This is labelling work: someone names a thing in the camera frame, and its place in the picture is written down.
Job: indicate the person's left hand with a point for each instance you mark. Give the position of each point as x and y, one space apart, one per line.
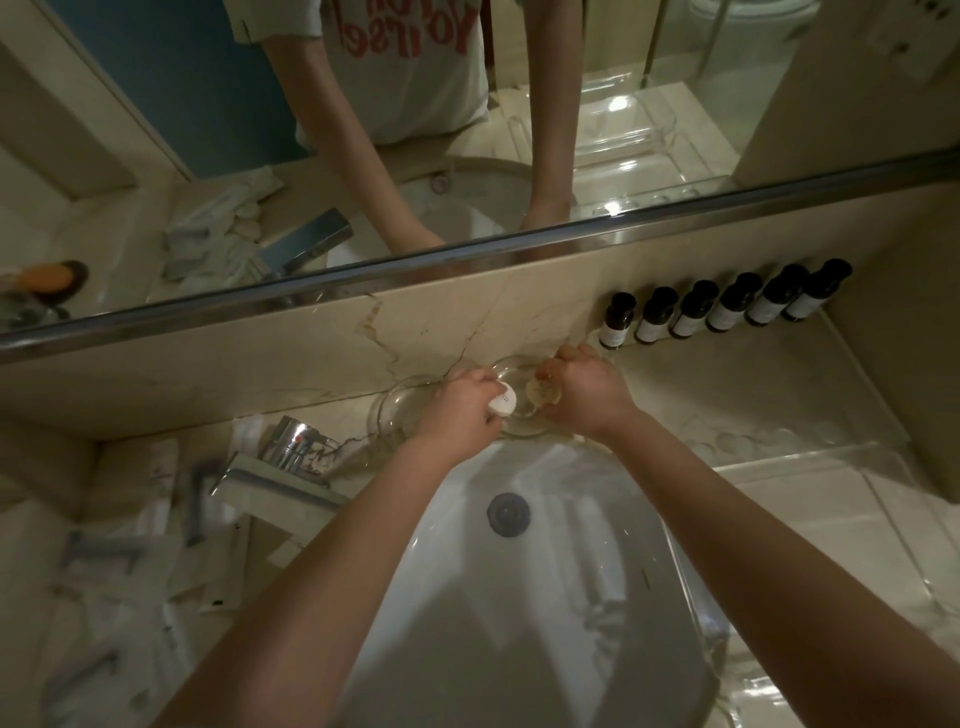
457 412

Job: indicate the pile of white toiletry packets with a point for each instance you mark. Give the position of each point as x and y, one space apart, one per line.
135 570

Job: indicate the chrome sink faucet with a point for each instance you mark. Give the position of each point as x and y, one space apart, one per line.
289 469

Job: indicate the grey sink drain plug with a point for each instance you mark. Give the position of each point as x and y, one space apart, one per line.
508 514

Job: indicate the person's right fingers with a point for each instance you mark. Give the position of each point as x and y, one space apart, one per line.
561 369

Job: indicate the white round soap packet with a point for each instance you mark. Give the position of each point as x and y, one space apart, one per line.
504 401

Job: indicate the person's left fingers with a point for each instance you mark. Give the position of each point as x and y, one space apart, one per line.
480 384

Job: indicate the person's right forearm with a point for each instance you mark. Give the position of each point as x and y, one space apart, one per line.
750 555

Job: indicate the person's right hand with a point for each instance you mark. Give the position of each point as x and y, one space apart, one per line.
596 397

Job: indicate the row of black toiletry bottles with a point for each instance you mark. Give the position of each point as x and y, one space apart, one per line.
724 307

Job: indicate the white sink basin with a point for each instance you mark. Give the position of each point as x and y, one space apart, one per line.
570 600

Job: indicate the round clear glass dish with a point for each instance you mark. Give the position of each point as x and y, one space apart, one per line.
397 412
525 424

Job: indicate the beige round soap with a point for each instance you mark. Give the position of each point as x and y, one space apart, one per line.
538 391

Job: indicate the wall mirror with metal frame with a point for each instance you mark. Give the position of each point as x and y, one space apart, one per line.
187 112

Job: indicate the person's left forearm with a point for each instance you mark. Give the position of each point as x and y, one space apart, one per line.
315 592

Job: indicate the clear acrylic tray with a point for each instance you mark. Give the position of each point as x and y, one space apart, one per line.
825 487

